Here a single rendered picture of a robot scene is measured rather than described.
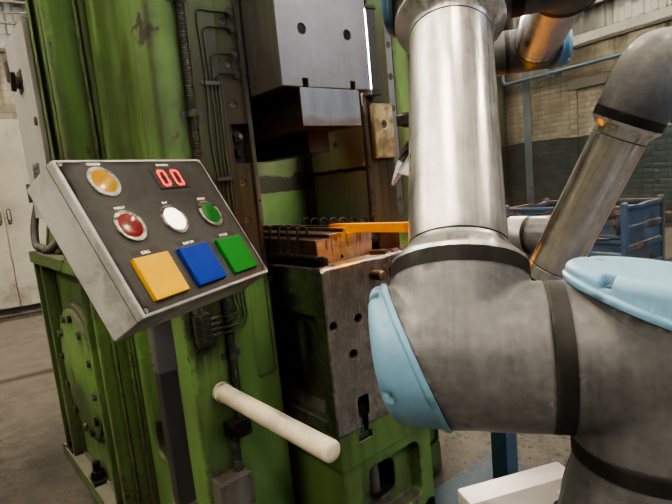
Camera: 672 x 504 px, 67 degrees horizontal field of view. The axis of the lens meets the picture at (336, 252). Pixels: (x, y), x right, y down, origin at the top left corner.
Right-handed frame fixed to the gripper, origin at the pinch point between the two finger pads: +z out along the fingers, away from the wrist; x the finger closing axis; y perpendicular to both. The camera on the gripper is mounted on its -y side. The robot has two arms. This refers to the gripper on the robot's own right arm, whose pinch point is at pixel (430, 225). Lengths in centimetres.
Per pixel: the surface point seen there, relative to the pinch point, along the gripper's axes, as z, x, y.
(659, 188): 199, 789, 47
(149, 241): 7, -62, -6
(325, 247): 27.7, -9.4, 4.5
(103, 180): 11, -66, -16
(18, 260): 561, -8, 33
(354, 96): 27.2, 5.8, -34.4
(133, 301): 0, -68, 2
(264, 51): 33, -17, -46
